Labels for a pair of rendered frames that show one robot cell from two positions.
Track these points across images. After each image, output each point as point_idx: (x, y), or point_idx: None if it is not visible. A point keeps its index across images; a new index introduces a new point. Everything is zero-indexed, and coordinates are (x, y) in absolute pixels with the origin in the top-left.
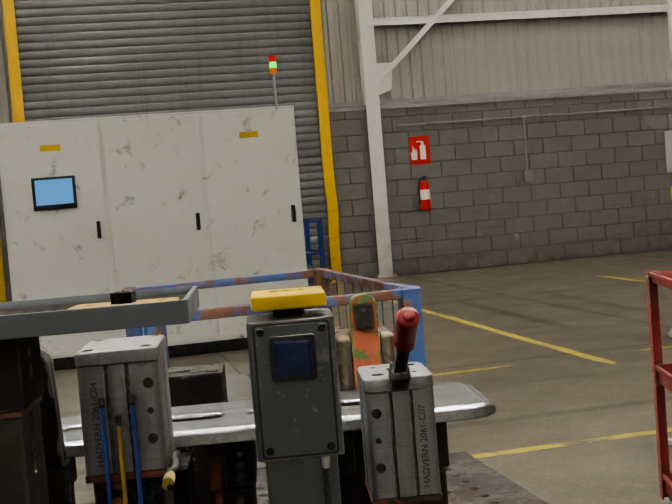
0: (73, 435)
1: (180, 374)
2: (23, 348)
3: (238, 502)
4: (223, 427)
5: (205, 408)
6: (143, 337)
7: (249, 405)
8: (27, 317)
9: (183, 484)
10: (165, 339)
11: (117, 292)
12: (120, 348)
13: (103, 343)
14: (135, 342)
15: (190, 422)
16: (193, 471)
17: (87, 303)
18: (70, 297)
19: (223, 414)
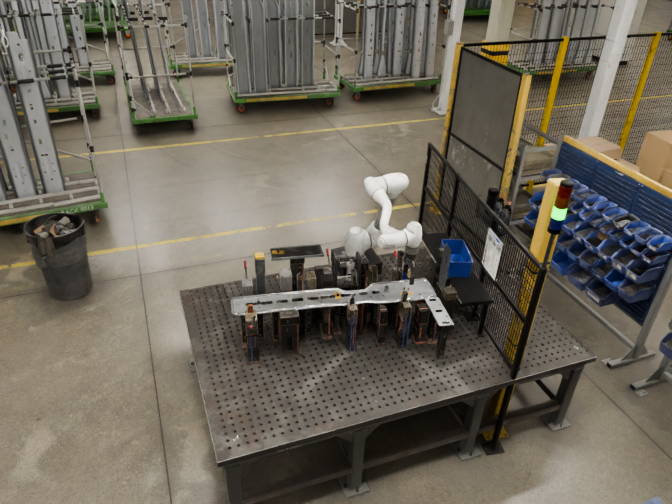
0: (299, 295)
1: (287, 310)
2: None
3: None
4: (274, 293)
5: (280, 305)
6: (283, 275)
7: (272, 305)
8: (286, 247)
9: None
10: (280, 276)
11: (278, 250)
12: (284, 269)
13: (288, 273)
14: (283, 272)
15: (281, 298)
16: None
17: (284, 256)
18: (287, 257)
19: (276, 301)
